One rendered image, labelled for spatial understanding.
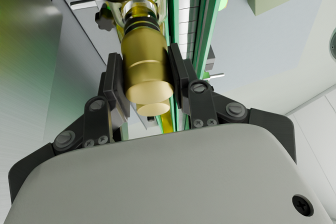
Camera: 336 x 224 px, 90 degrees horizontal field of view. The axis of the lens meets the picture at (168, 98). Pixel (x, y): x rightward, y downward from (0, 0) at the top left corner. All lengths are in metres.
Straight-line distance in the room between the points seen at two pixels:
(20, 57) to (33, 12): 0.07
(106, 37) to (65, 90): 0.20
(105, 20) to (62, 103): 0.15
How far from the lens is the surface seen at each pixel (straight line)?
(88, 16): 0.45
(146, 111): 0.17
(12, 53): 0.22
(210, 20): 0.38
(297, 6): 0.83
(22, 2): 0.26
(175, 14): 0.34
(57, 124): 0.30
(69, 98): 0.33
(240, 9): 0.69
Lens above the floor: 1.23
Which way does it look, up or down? 26 degrees down
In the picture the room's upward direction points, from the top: 170 degrees clockwise
